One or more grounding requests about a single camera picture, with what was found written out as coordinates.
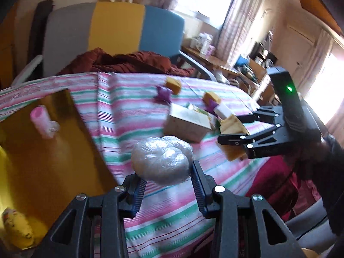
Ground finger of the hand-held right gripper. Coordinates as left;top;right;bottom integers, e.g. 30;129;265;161
217;124;290;150
236;105;283;125

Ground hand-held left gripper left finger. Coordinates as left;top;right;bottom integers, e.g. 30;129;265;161
32;173;148;258

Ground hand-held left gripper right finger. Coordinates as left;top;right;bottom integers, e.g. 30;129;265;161
189;161;303;258

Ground green-edged rice snack packet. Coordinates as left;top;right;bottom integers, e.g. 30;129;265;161
187;103;213;119
219;114;252;162

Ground white sponge block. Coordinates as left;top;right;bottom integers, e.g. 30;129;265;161
213;104;234;119

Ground plastic-wrapped white bundle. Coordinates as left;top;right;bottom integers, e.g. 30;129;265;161
131;136;194;185

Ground maroon and gold gift box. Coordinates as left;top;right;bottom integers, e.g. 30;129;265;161
0;88;119;248

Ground person's right forearm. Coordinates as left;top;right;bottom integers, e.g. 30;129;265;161
293;134;344;234

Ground striped bedsheet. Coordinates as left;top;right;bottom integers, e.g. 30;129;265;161
0;71;272;258

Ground purple pouch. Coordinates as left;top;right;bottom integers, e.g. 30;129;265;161
204;101;218;115
155;85;172;104

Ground red cloth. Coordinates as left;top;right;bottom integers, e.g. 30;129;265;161
250;156;304;221

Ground yellow sponge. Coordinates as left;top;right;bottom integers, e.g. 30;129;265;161
202;91;222;106
164;77;183;95

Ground printed cardboard box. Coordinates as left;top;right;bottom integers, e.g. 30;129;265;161
163;103;213;143

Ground wooden desk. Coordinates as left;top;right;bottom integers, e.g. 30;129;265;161
183;46;269;105

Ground white carton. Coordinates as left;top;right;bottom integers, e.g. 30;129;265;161
197;32;213;53

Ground pink striped curtain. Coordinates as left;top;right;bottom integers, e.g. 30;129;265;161
215;0;269;68

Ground pink bottle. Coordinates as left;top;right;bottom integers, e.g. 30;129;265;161
30;106;60;140

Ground yellow printed packet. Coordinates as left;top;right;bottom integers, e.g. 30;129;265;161
2;207;34;249

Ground maroon quilted jacket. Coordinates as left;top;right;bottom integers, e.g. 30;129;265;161
58;48;195;77

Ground grey yellow blue chair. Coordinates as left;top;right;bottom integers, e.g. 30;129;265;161
12;1;218;86

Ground black chair back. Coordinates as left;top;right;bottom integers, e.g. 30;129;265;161
29;0;54;60

